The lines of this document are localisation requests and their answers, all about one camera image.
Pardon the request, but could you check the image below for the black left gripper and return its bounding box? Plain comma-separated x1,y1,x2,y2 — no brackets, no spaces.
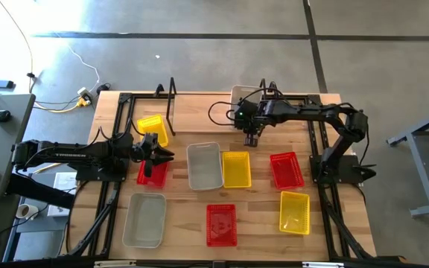
132,132,176,165

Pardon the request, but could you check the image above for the red plastic mesh basket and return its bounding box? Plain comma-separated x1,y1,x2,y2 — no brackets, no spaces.
269,151,306,191
136,159,170,188
206,203,238,248

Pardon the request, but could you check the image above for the grey plastic basket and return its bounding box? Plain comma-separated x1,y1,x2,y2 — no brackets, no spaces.
230,84,264,130
121,192,168,249
185,141,226,191

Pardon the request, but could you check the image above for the yellow plastic mesh basket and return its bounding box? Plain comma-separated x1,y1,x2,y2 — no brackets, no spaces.
279,191,311,236
221,150,252,189
136,113,170,148

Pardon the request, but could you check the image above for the black metal shelf rack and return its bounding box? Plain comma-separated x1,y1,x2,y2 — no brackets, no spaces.
165,77,279,137

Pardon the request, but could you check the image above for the white power strip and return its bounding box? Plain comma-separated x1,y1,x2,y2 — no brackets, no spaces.
77,86,94,101

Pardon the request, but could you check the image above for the white cardboard box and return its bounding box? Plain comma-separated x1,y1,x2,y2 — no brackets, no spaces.
45,171,78,218

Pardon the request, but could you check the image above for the black desk leg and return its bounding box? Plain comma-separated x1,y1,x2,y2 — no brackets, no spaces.
4,172,76,210

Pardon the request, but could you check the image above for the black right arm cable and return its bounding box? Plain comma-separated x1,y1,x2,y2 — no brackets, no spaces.
207,100,238,127

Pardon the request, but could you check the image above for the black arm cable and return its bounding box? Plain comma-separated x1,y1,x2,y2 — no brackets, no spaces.
207,100,238,127
98,118,145,142

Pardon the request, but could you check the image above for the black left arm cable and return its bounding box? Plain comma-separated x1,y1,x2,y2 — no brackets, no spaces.
98,118,145,142

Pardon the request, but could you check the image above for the black metal rig frame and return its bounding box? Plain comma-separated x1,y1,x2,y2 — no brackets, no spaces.
66,83,378,261

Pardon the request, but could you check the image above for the yellow extension cable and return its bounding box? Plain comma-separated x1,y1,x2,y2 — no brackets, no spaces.
0,0,93,176

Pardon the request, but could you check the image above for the white cable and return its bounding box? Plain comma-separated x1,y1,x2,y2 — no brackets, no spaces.
52,31,101,94

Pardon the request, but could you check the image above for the silver metal bracket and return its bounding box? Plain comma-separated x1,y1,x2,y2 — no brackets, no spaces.
302,261,346,268
94,260,138,268

